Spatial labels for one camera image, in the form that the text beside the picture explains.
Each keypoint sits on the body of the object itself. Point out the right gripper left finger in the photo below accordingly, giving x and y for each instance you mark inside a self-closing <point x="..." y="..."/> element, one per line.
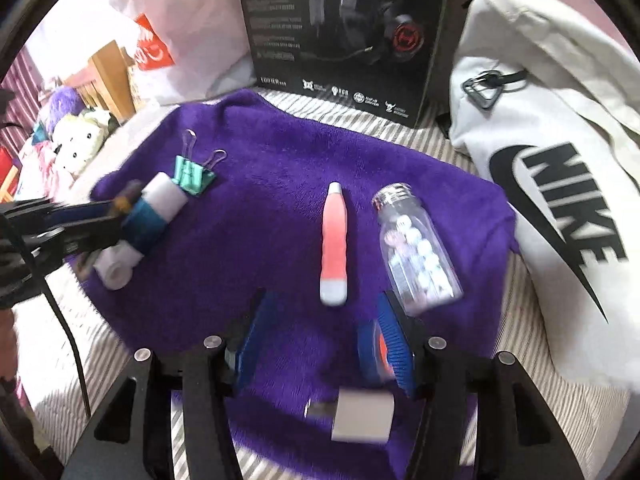
<point x="129" y="434"/>

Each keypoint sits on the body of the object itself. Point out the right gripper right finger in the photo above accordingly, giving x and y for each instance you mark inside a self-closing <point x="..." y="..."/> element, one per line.
<point x="517" y="435"/>

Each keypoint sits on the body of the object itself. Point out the black gold tube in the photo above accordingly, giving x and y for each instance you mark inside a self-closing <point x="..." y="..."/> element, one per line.
<point x="106" y="231"/>

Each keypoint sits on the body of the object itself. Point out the blue white cylindrical bottle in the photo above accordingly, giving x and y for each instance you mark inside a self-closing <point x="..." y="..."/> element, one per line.
<point x="160" y="202"/>

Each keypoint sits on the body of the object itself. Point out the vaseline lip jar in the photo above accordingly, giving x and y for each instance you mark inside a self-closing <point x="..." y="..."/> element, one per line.
<point x="372" y="354"/>

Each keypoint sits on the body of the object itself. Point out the white usb charger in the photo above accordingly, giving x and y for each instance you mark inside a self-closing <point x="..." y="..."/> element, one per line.
<point x="356" y="416"/>

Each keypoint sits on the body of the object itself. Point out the teal binder clip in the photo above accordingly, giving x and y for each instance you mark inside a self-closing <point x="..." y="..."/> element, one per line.
<point x="191" y="176"/>

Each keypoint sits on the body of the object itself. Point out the clear pill bottle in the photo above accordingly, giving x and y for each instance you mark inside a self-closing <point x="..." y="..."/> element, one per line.
<point x="419" y="267"/>

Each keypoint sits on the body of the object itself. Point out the pink white tube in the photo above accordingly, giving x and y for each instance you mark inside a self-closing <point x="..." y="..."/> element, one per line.
<point x="333" y="288"/>

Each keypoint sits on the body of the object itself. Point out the person's left hand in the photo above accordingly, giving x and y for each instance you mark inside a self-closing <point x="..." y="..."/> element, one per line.
<point x="8" y="346"/>

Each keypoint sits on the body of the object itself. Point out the white plush toy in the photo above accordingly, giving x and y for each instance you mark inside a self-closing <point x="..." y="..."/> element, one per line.
<point x="70" y="132"/>

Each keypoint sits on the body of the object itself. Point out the wooden headboard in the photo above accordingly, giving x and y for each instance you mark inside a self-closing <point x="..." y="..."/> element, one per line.
<point x="104" y="82"/>

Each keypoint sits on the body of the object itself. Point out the white miniso plastic bag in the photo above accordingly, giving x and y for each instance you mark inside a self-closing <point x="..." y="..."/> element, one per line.
<point x="187" y="50"/>

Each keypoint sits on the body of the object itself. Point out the purple towel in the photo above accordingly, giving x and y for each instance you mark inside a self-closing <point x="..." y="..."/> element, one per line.
<point x="259" y="225"/>

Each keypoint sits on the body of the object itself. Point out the grey nike bag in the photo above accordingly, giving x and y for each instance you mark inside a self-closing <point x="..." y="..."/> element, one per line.
<point x="547" y="107"/>

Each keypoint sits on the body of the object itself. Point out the black headset box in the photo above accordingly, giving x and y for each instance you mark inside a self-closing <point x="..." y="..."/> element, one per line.
<point x="372" y="55"/>

